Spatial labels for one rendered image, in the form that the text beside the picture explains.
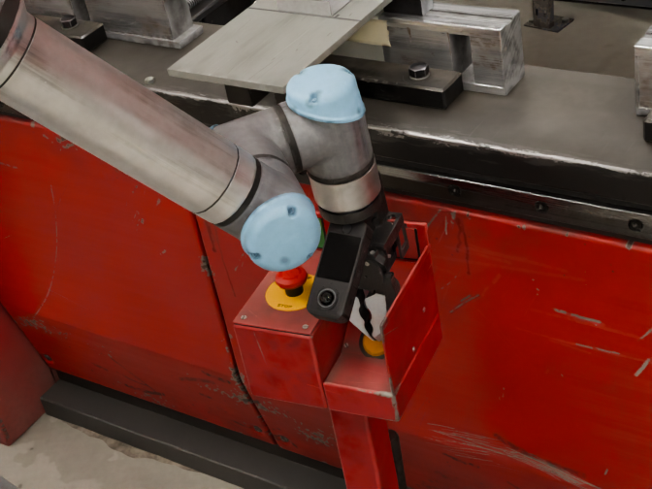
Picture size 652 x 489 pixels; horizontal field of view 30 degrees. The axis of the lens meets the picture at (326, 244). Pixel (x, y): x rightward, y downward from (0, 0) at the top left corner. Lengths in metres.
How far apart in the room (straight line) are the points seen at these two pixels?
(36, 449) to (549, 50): 1.90
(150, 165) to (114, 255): 1.04
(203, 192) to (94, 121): 0.12
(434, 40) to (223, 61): 0.28
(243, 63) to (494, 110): 0.33
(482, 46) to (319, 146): 0.40
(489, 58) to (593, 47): 2.05
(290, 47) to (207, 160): 0.47
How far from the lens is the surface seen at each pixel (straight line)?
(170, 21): 1.91
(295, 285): 1.45
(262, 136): 1.25
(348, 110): 1.25
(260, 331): 1.44
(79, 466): 2.52
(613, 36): 3.70
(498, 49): 1.59
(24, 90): 1.04
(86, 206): 2.08
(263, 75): 1.49
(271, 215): 1.11
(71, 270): 2.23
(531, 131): 1.53
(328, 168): 1.28
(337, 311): 1.32
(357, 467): 1.63
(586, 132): 1.52
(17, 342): 2.56
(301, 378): 1.47
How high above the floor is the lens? 1.66
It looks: 34 degrees down
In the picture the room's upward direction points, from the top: 11 degrees counter-clockwise
